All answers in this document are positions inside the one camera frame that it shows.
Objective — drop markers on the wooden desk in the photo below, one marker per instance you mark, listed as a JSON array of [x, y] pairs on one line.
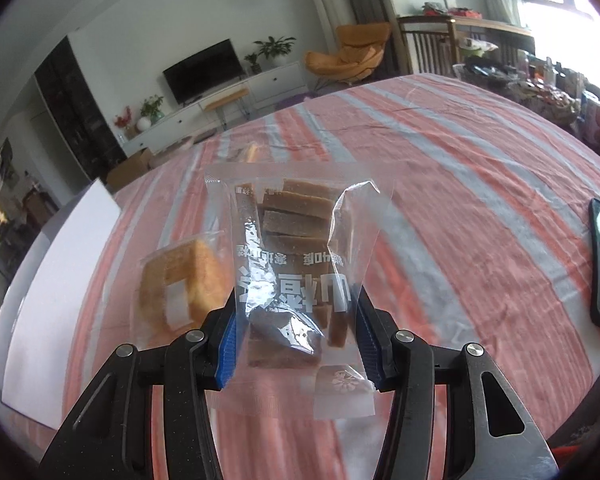
[[500, 27]]

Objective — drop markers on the small green potted plant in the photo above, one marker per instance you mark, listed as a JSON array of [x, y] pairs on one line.
[[253, 62]]

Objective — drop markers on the dark display cabinet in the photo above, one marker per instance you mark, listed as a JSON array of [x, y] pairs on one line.
[[75, 110]]

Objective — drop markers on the large green potted plant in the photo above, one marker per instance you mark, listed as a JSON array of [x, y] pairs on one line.
[[276, 49]]

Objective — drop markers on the plant in white vase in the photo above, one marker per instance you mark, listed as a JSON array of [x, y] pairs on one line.
[[150, 110]]

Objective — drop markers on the orange lounge chair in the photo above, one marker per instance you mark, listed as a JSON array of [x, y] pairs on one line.
[[350, 55]]

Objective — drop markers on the cardboard box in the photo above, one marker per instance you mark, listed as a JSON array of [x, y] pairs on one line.
[[130, 170]]

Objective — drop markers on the cluttered side table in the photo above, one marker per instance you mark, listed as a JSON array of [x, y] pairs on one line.
[[525, 90]]

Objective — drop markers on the striped orange grey tablecloth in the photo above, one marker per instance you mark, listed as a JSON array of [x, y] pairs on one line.
[[455, 185]]

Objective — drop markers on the yellow cake packet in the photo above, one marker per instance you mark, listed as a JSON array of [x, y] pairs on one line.
[[205, 280]]

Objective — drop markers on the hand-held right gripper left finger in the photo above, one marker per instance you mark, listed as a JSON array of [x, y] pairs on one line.
[[226, 350]]

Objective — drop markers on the wooden slatted chair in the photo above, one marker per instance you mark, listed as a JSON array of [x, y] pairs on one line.
[[425, 45]]

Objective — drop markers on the small yellow biscuit packet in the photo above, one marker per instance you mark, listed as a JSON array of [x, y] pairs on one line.
[[251, 152]]

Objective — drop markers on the red flowers in vase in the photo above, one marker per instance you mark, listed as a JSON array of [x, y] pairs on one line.
[[122, 122]]

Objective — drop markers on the white television cabinet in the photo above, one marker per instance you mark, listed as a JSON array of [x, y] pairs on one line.
[[275, 82]]

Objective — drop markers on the black television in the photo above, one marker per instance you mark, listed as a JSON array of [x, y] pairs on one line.
[[202, 72]]

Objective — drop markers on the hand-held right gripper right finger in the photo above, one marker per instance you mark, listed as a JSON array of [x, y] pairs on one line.
[[369, 345]]

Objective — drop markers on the white board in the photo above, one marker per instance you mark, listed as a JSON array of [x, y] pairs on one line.
[[55, 285]]

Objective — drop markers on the clear packet of brown slices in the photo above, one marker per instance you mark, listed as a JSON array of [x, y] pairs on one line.
[[290, 220]]

